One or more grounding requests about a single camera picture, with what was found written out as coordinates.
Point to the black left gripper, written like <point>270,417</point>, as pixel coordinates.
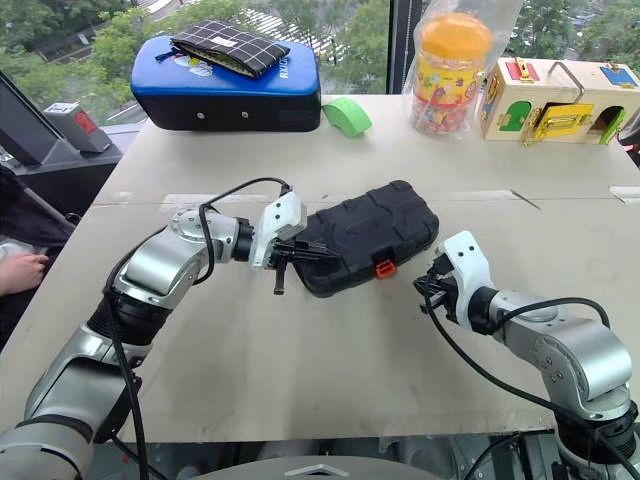
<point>285,252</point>

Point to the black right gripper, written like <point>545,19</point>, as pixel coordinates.
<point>448,287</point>

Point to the black plastic tool case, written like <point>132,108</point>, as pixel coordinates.
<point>370,230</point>

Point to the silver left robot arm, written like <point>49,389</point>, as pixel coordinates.
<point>150,260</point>

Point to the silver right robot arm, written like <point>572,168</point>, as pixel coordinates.
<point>570,350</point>

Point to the wooden latch busy box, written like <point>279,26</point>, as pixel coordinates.
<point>505,90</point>

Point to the person's bare hand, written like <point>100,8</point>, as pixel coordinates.
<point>20,272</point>

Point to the green arched foam block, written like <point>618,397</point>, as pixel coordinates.
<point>347,117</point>

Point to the blue black padded case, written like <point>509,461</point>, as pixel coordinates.
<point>225,107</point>

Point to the grey rounded shape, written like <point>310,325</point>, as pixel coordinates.
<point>320,472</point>

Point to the candy jar orange lid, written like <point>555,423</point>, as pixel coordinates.
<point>450,85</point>

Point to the black white checkered pouch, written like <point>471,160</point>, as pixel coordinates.
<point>225,45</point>

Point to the dark window pillar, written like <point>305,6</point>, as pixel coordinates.
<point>402,45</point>

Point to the black rounded object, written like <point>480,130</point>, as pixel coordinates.
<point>631,137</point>

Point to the grey device red label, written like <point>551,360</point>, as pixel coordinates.
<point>82,132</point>

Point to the person's dark clothed body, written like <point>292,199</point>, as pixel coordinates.
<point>30,220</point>

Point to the clear plastic bag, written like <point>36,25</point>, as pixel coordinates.
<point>505,20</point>

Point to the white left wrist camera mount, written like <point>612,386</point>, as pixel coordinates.
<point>282,215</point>

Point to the dark slanted metal frame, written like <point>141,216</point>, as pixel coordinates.
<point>25,130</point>

